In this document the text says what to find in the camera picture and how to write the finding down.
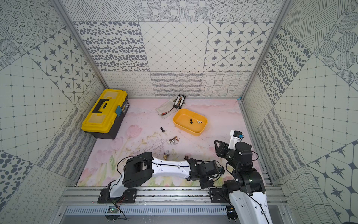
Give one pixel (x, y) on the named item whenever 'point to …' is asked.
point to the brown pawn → (186, 157)
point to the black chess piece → (191, 122)
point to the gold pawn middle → (165, 156)
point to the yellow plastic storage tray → (189, 122)
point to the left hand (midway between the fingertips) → (213, 179)
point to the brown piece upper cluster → (170, 139)
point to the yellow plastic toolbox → (106, 115)
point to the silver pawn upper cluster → (173, 141)
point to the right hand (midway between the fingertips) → (217, 143)
